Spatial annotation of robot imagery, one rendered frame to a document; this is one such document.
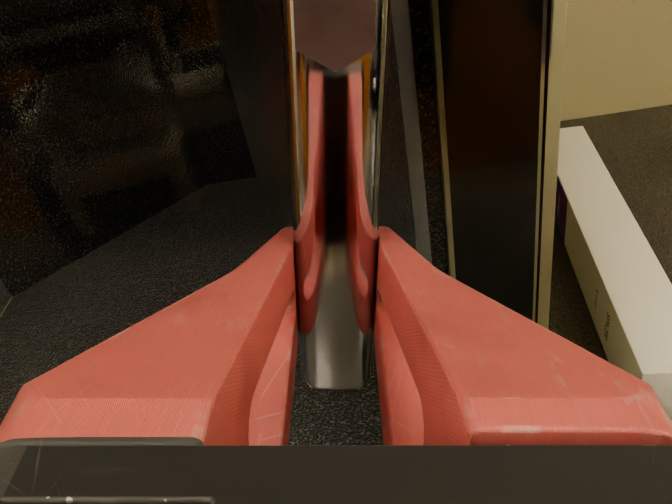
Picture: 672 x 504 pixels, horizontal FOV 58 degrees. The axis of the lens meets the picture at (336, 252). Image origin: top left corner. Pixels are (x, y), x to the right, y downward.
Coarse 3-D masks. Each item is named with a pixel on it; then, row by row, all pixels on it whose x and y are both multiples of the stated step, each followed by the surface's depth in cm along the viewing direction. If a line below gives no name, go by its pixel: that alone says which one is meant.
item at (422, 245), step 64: (0, 0) 13; (64, 0) 13; (128, 0) 13; (192, 0) 13; (256, 0) 13; (448, 0) 13; (512, 0) 13; (0, 64) 14; (64, 64) 14; (128, 64) 14; (192, 64) 14; (256, 64) 14; (448, 64) 14; (512, 64) 14; (0, 128) 15; (64, 128) 15; (128, 128) 15; (192, 128) 15; (256, 128) 15; (384, 128) 15; (448, 128) 15; (512, 128) 15; (0, 192) 16; (64, 192) 16; (128, 192) 16; (192, 192) 16; (256, 192) 16; (384, 192) 16; (448, 192) 16; (512, 192) 16; (0, 256) 17; (64, 256) 17; (128, 256) 17; (192, 256) 17; (448, 256) 17; (512, 256) 17; (0, 320) 19; (64, 320) 19; (128, 320) 19; (0, 384) 21
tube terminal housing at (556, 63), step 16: (560, 0) 14; (560, 16) 15; (560, 32) 15; (560, 48) 15; (560, 64) 15; (560, 80) 16; (560, 96) 16; (560, 112) 16; (544, 176) 17; (544, 192) 18; (544, 208) 18; (544, 224) 18; (544, 240) 19; (544, 256) 19; (544, 272) 19; (544, 288) 20; (544, 304) 20; (544, 320) 21
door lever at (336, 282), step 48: (288, 0) 9; (336, 0) 8; (384, 0) 9; (288, 48) 9; (336, 48) 9; (384, 48) 9; (288, 96) 10; (336, 96) 9; (384, 96) 10; (288, 144) 10; (336, 144) 10; (336, 192) 10; (336, 240) 11; (336, 288) 12; (336, 336) 12; (336, 384) 13
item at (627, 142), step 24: (576, 120) 59; (600, 120) 58; (624, 120) 57; (648, 120) 56; (600, 144) 54; (624, 144) 54; (648, 144) 53; (624, 168) 51; (648, 168) 50; (624, 192) 48; (648, 192) 48; (648, 216) 45; (648, 240) 43; (552, 264) 43; (552, 288) 41; (576, 288) 40; (552, 312) 39; (576, 312) 39; (576, 336) 37
